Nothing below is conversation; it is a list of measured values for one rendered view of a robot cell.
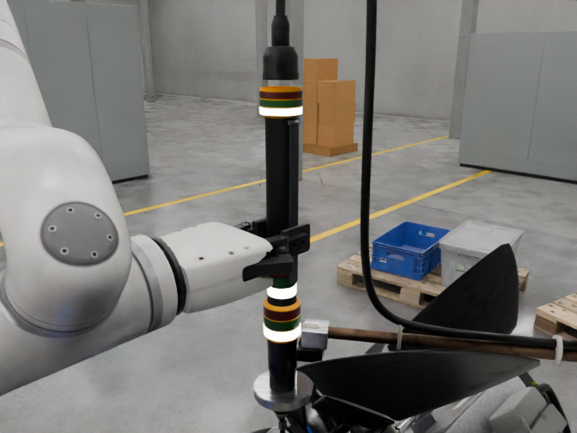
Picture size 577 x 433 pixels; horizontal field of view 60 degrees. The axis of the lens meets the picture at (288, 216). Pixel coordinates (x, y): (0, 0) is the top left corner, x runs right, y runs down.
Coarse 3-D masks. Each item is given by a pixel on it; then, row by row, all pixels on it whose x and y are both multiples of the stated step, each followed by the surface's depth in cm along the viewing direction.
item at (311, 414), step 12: (312, 396) 67; (300, 408) 67; (312, 408) 67; (288, 420) 68; (300, 420) 67; (312, 420) 67; (324, 420) 66; (336, 420) 66; (300, 432) 67; (312, 432) 66; (324, 432) 66; (336, 432) 66; (348, 432) 67; (360, 432) 68; (372, 432) 68; (384, 432) 66; (396, 432) 69
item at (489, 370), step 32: (384, 352) 41; (416, 352) 42; (448, 352) 42; (480, 352) 43; (320, 384) 56; (352, 384) 54; (384, 384) 52; (416, 384) 51; (448, 384) 50; (480, 384) 49
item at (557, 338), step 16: (368, 0) 47; (368, 16) 47; (368, 32) 48; (368, 48) 48; (368, 64) 48; (368, 80) 49; (368, 96) 49; (368, 112) 50; (368, 128) 50; (368, 144) 51; (368, 160) 51; (368, 176) 52; (368, 192) 52; (368, 208) 53; (368, 224) 54; (368, 240) 54; (368, 256) 54; (368, 272) 55; (368, 288) 55; (400, 320) 56; (400, 336) 56; (448, 336) 56; (464, 336) 55; (480, 336) 55; (496, 336) 55; (512, 336) 54; (528, 336) 55; (560, 336) 54; (560, 352) 53
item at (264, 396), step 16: (320, 320) 60; (304, 336) 58; (320, 336) 57; (304, 352) 58; (320, 352) 57; (256, 384) 62; (304, 384) 59; (272, 400) 59; (288, 400) 59; (304, 400) 60
